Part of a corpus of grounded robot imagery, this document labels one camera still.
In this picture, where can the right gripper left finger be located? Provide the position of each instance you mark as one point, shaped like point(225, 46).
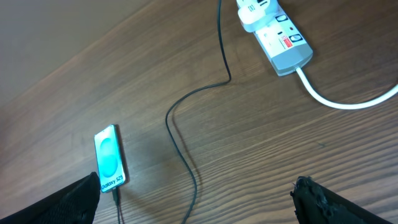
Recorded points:
point(74, 204)

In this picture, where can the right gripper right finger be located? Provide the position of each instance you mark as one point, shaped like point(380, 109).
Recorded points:
point(314, 203)

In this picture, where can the Galaxy S25 smartphone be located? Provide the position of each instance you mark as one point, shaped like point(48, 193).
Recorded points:
point(109, 158)

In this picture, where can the white power strip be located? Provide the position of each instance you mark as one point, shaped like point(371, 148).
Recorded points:
point(284, 45)

